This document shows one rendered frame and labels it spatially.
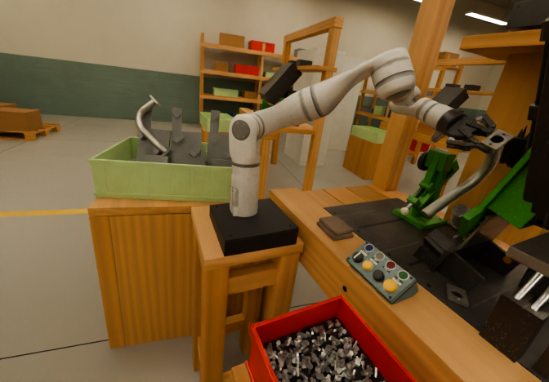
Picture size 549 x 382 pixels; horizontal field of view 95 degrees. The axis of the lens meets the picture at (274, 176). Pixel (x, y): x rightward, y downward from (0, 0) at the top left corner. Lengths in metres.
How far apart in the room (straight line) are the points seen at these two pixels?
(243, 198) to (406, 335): 0.54
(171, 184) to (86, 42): 6.72
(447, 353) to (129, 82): 7.43
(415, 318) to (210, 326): 0.59
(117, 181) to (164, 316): 0.72
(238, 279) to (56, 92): 7.45
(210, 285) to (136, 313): 0.76
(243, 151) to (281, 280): 0.45
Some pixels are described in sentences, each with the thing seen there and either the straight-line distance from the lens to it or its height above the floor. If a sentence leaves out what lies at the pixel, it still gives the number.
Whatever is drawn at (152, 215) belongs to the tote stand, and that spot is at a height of 0.75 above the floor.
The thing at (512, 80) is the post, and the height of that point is 1.42.
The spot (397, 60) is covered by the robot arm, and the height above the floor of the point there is 1.41.
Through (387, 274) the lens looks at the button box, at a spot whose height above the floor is 0.94.
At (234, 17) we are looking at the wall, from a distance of 7.59.
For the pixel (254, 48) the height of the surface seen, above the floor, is 2.05.
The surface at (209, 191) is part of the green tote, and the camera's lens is 1.16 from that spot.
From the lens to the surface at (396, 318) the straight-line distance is 0.67.
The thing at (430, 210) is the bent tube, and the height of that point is 1.03.
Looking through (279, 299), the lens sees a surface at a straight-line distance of 0.98.
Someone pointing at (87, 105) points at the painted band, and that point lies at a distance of 7.83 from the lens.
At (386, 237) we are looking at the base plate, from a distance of 0.92.
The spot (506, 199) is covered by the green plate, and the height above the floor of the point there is 1.15.
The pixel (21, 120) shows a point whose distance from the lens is 5.64.
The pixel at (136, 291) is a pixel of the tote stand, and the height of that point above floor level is 0.35.
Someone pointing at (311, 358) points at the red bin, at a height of 0.87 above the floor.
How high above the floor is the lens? 1.33
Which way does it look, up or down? 20 degrees down
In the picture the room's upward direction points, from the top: 7 degrees clockwise
